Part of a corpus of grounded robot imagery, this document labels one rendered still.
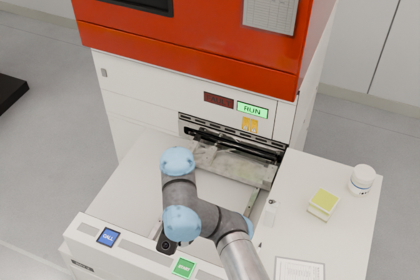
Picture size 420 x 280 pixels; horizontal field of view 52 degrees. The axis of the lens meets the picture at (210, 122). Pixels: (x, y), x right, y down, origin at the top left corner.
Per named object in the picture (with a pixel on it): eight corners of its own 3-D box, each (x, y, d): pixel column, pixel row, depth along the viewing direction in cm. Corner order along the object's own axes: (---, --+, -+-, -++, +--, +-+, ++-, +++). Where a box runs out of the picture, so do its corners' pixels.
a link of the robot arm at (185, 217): (222, 235, 88) (216, 190, 96) (179, 219, 82) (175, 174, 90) (198, 252, 92) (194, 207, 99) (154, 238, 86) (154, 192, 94)
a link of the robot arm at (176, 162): (158, 174, 89) (157, 144, 95) (162, 204, 97) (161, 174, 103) (196, 171, 90) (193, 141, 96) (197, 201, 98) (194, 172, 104)
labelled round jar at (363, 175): (349, 178, 150) (355, 160, 143) (369, 184, 148) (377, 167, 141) (345, 194, 146) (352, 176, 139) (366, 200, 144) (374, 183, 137)
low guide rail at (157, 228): (200, 149, 178) (200, 144, 176) (205, 150, 178) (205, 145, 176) (141, 253, 146) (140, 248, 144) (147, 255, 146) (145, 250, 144)
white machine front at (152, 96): (109, 110, 194) (92, 36, 166) (285, 165, 172) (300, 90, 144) (105, 115, 192) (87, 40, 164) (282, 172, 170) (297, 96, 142)
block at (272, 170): (268, 168, 164) (269, 163, 162) (277, 170, 163) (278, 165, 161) (262, 184, 159) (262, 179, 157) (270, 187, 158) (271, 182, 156)
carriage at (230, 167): (189, 147, 175) (189, 143, 173) (276, 175, 165) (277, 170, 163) (180, 162, 170) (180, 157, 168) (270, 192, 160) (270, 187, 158)
